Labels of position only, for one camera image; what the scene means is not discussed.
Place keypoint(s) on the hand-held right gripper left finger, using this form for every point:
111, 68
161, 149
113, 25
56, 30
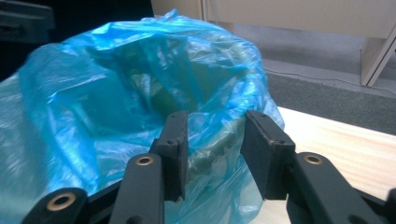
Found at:
140, 193

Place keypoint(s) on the blue plastic bag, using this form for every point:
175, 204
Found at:
93, 109

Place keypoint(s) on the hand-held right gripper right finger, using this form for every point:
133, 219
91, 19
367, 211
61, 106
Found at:
271, 165

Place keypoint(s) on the beige desk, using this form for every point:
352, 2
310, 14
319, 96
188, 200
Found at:
295, 15

